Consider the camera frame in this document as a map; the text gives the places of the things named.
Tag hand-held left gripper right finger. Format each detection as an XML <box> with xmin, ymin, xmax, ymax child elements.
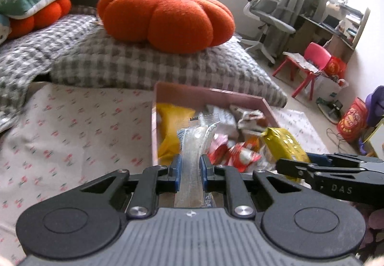
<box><xmin>200</xmin><ymin>154</ymin><xmax>305</xmax><ymax>220</ymax></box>

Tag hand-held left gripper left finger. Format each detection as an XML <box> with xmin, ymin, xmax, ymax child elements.
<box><xmin>79</xmin><ymin>154</ymin><xmax>183</xmax><ymax>219</ymax></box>

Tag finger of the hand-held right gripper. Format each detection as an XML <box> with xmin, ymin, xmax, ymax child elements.
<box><xmin>276</xmin><ymin>158</ymin><xmax>329</xmax><ymax>185</ymax></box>
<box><xmin>306</xmin><ymin>152</ymin><xmax>384</xmax><ymax>172</ymax></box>

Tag clear snack packet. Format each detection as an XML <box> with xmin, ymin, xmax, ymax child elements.
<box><xmin>175</xmin><ymin>114</ymin><xmax>221</xmax><ymax>209</ymax></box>

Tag gold snack packet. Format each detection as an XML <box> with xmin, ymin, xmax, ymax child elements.
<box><xmin>260</xmin><ymin>127</ymin><xmax>311</xmax><ymax>182</ymax></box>

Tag pink cardboard box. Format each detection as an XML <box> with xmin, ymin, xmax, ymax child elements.
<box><xmin>151</xmin><ymin>81</ymin><xmax>281</xmax><ymax>170</ymax></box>

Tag yellow white box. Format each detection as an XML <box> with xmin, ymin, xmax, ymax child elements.
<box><xmin>360</xmin><ymin>119</ymin><xmax>384</xmax><ymax>158</ymax></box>

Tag red printed gift bag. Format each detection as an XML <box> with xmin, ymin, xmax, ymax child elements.
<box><xmin>337</xmin><ymin>97</ymin><xmax>369</xmax><ymax>143</ymax></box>

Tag yellow snack packet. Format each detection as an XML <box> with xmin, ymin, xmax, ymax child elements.
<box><xmin>156</xmin><ymin>103</ymin><xmax>195</xmax><ymax>161</ymax></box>

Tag red white snack packet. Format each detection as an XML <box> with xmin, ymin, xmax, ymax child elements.
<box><xmin>226</xmin><ymin>138</ymin><xmax>266</xmax><ymax>173</ymax></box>

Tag dark floral cloth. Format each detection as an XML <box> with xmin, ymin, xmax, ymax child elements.
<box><xmin>357</xmin><ymin>203</ymin><xmax>384</xmax><ymax>260</ymax></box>

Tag purple object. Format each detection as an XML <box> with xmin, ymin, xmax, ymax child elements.
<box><xmin>366</xmin><ymin>85</ymin><xmax>384</xmax><ymax>127</ymax></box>

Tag white brown snack packet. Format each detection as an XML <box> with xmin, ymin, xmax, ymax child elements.
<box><xmin>229</xmin><ymin>104</ymin><xmax>269</xmax><ymax>134</ymax></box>

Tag round red bag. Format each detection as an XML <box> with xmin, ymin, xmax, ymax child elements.
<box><xmin>324</xmin><ymin>56</ymin><xmax>347</xmax><ymax>79</ymax></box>

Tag grey checked pillow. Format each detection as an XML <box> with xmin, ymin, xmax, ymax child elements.
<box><xmin>49</xmin><ymin>33</ymin><xmax>288</xmax><ymax>109</ymax></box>

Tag newspaper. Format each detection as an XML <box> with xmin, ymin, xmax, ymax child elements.
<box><xmin>283</xmin><ymin>51</ymin><xmax>321</xmax><ymax>74</ymax></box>

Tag pink plastic child chair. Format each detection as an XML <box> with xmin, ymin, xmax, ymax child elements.
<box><xmin>272</xmin><ymin>42</ymin><xmax>329</xmax><ymax>101</ymax></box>

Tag wooden desk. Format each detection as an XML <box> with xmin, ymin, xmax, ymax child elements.
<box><xmin>295</xmin><ymin>3</ymin><xmax>371</xmax><ymax>56</ymax></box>

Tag large orange pumpkin cushion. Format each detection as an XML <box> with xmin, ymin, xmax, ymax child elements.
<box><xmin>97</xmin><ymin>0</ymin><xmax>235</xmax><ymax>54</ymax></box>

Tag grey office chair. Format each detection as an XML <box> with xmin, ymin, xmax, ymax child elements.
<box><xmin>240</xmin><ymin>0</ymin><xmax>296</xmax><ymax>67</ymax></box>

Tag grey checked quilt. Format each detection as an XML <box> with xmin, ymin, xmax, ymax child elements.
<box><xmin>0</xmin><ymin>5</ymin><xmax>102</xmax><ymax>133</ymax></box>

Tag small orange pumpkin cushion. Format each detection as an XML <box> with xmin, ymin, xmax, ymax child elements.
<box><xmin>6</xmin><ymin>0</ymin><xmax>72</xmax><ymax>40</ymax></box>

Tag black cable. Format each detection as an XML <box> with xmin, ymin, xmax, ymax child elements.
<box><xmin>327</xmin><ymin>128</ymin><xmax>342</xmax><ymax>149</ymax></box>

